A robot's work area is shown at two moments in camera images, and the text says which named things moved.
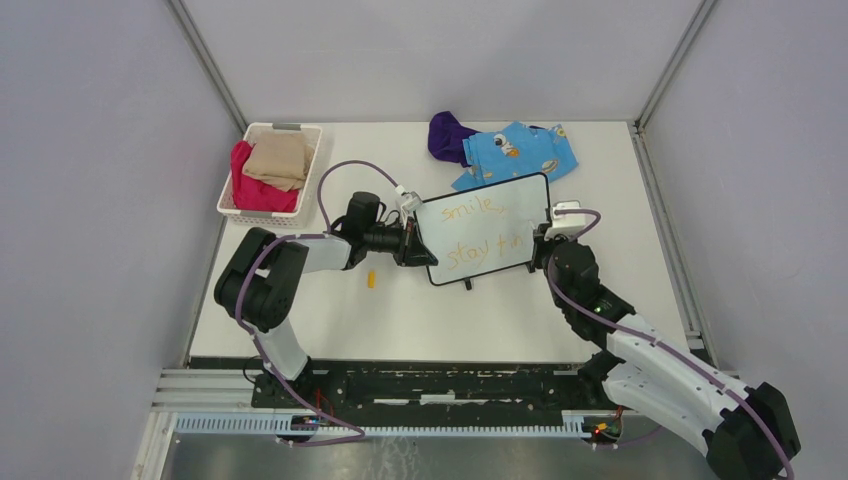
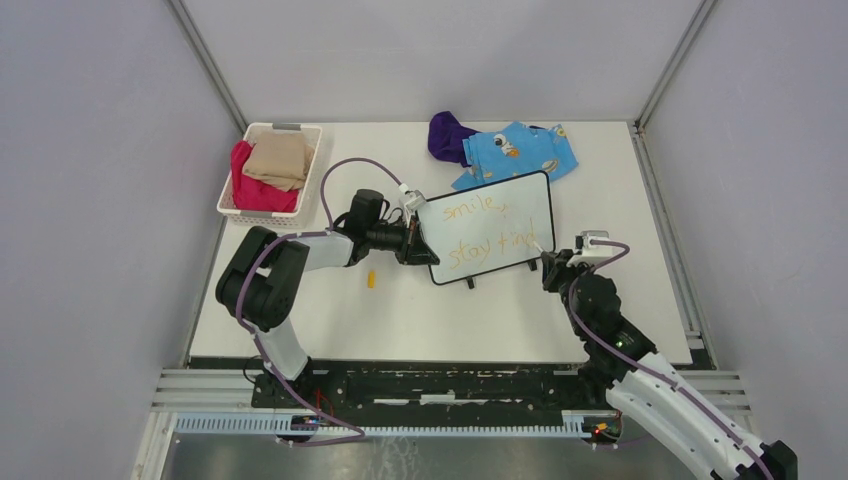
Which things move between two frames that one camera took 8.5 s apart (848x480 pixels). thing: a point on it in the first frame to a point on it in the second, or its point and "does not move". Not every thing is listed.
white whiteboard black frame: x=483 y=231 does not move
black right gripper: x=540 y=244 to x=554 y=265
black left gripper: x=411 y=252 does not move
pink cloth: x=256 y=194 does not move
